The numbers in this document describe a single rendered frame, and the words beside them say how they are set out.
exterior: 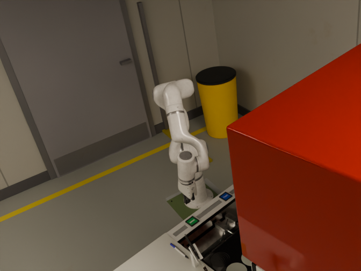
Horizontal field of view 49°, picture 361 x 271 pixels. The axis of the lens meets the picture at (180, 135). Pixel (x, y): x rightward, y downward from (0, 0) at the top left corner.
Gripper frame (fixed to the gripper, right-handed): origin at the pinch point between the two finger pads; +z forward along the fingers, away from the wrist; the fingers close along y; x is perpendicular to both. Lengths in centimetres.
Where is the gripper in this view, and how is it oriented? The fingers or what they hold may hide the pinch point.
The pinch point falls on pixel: (187, 199)
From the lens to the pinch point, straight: 211.4
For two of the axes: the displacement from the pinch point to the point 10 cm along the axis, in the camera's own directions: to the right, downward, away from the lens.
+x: -7.6, 4.4, -4.8
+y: -6.5, -4.7, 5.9
